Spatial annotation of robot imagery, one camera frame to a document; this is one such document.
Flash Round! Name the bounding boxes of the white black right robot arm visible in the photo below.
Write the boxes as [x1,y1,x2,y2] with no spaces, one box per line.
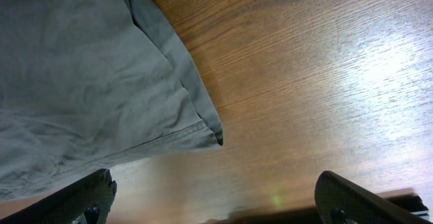
[1,169,430,224]

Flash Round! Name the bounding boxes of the grey shorts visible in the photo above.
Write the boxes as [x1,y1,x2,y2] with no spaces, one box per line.
[1,0,223,201]

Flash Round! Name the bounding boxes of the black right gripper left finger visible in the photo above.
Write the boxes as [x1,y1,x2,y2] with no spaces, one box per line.
[1,169,117,224]

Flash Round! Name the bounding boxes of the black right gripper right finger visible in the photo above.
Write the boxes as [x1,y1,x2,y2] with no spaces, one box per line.
[315,171,430,224]

